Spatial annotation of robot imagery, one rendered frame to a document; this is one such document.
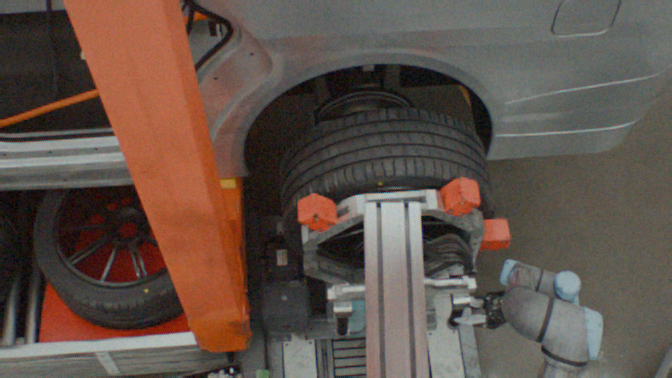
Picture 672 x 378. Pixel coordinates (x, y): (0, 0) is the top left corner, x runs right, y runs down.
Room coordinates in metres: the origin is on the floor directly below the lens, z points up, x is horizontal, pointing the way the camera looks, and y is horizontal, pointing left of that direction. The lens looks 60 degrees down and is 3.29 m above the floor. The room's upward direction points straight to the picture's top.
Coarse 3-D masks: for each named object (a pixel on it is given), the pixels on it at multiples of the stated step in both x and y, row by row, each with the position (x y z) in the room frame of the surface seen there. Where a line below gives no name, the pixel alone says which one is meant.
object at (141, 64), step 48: (96, 0) 0.97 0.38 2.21; (144, 0) 0.98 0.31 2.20; (96, 48) 0.97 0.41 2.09; (144, 48) 0.98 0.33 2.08; (144, 96) 0.98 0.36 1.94; (192, 96) 1.04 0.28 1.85; (144, 144) 0.97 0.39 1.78; (192, 144) 0.98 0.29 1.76; (144, 192) 0.97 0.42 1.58; (192, 192) 0.98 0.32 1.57; (192, 240) 0.98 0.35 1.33; (192, 288) 0.97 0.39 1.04; (240, 288) 1.07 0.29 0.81; (240, 336) 0.98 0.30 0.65
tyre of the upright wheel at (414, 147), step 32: (320, 128) 1.45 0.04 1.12; (352, 128) 1.42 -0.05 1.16; (384, 128) 1.41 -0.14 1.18; (416, 128) 1.42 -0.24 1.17; (448, 128) 1.45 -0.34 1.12; (288, 160) 1.42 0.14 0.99; (320, 160) 1.35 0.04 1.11; (352, 160) 1.31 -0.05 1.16; (384, 160) 1.30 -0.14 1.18; (416, 160) 1.30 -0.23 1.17; (448, 160) 1.33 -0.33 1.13; (480, 160) 1.39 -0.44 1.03; (288, 192) 1.31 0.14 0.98; (320, 192) 1.25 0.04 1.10; (352, 192) 1.25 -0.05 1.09; (480, 192) 1.28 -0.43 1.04; (288, 224) 1.23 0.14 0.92
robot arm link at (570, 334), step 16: (560, 304) 0.81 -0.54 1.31; (544, 320) 0.77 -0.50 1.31; (560, 320) 0.77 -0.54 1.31; (576, 320) 0.77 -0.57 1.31; (592, 320) 0.77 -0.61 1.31; (544, 336) 0.74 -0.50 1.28; (560, 336) 0.74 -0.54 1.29; (576, 336) 0.74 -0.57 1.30; (592, 336) 0.73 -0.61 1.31; (544, 352) 0.72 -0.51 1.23; (560, 352) 0.71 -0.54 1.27; (576, 352) 0.70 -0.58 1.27; (592, 352) 0.70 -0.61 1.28; (544, 368) 0.69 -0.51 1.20; (560, 368) 0.68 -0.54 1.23; (576, 368) 0.68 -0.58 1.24
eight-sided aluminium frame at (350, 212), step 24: (408, 192) 1.23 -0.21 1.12; (432, 192) 1.23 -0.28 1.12; (360, 216) 1.16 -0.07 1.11; (456, 216) 1.19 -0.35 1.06; (480, 216) 1.23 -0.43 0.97; (312, 240) 1.15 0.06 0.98; (480, 240) 1.19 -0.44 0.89; (312, 264) 1.15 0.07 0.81; (336, 264) 1.21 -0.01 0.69; (432, 264) 1.23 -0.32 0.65; (456, 264) 1.19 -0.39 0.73
